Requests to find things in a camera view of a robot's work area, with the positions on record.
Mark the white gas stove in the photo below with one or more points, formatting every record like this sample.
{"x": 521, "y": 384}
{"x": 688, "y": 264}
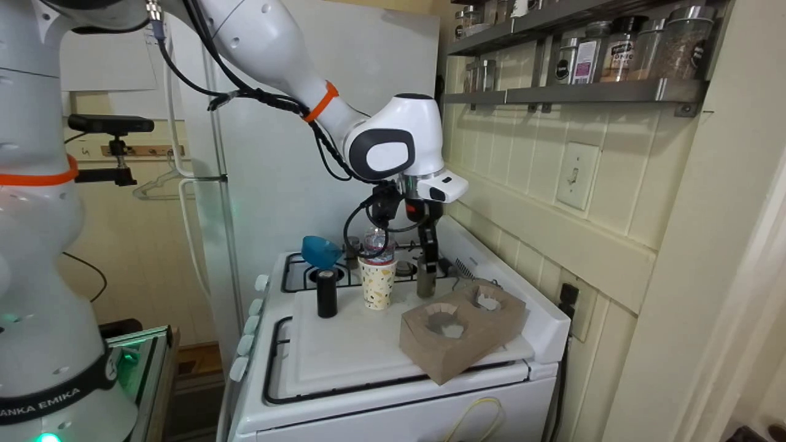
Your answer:
{"x": 370, "y": 414}

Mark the small glass bottle silver cap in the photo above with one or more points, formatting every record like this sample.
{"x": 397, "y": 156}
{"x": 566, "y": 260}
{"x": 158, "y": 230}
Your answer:
{"x": 426, "y": 284}

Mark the cream light switch plate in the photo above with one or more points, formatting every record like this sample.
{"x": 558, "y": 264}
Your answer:
{"x": 578, "y": 176}

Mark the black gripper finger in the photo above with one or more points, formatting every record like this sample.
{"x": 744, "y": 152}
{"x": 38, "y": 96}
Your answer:
{"x": 429, "y": 241}

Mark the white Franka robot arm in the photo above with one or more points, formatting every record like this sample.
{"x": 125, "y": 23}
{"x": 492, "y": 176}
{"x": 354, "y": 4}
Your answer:
{"x": 262, "y": 41}

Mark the black stove grate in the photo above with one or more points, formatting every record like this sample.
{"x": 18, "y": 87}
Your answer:
{"x": 297, "y": 284}

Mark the white refrigerator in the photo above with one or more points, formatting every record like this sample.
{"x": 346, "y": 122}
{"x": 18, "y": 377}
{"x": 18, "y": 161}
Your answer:
{"x": 286, "y": 163}

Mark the black cylinder bottle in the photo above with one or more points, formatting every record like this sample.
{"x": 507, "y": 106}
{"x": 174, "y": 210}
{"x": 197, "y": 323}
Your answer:
{"x": 329, "y": 296}

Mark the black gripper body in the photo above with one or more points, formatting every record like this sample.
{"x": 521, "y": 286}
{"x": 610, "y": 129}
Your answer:
{"x": 424, "y": 210}

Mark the clear plastic water bottle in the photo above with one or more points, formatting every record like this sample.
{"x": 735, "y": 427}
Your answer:
{"x": 377, "y": 247}

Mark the brown cardboard bottle holder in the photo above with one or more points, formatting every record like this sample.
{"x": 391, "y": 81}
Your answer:
{"x": 469, "y": 339}

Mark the steel spice shelf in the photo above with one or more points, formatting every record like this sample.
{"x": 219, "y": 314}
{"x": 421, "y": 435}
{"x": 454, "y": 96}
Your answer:
{"x": 524, "y": 27}
{"x": 574, "y": 93}

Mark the white stove knob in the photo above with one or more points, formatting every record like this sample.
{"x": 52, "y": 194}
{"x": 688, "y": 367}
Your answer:
{"x": 248, "y": 345}
{"x": 239, "y": 370}
{"x": 262, "y": 284}
{"x": 257, "y": 307}

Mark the black camera on stand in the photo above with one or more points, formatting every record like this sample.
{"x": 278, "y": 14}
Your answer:
{"x": 111, "y": 123}

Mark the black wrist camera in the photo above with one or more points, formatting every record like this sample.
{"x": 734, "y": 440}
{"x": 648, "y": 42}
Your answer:
{"x": 384, "y": 204}

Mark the grey robot control box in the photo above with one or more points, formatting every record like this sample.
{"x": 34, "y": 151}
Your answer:
{"x": 139, "y": 377}

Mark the patterned paper cup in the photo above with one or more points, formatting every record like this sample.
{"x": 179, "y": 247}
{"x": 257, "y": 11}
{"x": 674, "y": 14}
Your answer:
{"x": 377, "y": 286}

